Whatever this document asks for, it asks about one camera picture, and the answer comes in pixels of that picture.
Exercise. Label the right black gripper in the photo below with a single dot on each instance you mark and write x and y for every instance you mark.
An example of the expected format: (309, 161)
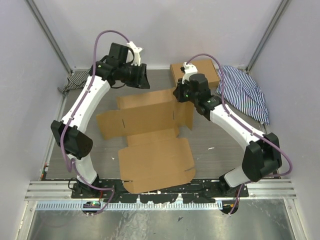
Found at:
(177, 92)

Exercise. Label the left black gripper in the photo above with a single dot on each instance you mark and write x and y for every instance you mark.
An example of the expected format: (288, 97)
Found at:
(140, 81)

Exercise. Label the cardboard box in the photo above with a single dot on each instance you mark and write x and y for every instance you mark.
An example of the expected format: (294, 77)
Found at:
(204, 66)
(155, 156)

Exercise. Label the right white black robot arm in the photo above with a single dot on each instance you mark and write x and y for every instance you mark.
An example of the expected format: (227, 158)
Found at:
(261, 156)

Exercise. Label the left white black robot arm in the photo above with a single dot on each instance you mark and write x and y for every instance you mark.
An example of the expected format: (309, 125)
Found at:
(70, 132)

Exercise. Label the folded closed cardboard box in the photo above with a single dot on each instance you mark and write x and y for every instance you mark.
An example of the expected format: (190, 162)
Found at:
(204, 66)

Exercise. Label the blue white striped cloth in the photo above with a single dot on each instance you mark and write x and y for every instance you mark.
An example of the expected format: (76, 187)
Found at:
(242, 92)

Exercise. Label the grey striped cloth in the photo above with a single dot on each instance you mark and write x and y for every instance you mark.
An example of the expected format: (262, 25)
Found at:
(74, 82)

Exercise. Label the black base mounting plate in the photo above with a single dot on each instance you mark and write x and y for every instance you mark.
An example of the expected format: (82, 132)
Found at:
(199, 190)

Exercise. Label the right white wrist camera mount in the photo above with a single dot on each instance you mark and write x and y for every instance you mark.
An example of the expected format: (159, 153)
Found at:
(188, 69)

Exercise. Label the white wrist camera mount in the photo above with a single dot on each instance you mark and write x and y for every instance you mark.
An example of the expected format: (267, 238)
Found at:
(134, 54)
(188, 69)

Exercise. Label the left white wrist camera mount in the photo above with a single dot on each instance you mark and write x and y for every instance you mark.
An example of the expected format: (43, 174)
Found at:
(134, 54)

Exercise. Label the right aluminium corner post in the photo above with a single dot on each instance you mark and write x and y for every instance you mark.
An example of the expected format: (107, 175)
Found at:
(279, 12)

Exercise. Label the aluminium corner post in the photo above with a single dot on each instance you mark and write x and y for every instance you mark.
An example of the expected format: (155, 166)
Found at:
(279, 12)
(48, 34)

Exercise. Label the slotted grey cable duct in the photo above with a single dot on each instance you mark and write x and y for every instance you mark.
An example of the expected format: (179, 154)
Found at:
(83, 205)

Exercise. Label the aluminium front rail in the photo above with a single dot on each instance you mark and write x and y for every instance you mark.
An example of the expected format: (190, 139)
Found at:
(270, 188)

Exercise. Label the left aluminium corner post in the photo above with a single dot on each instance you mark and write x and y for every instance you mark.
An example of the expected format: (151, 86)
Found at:
(48, 34)

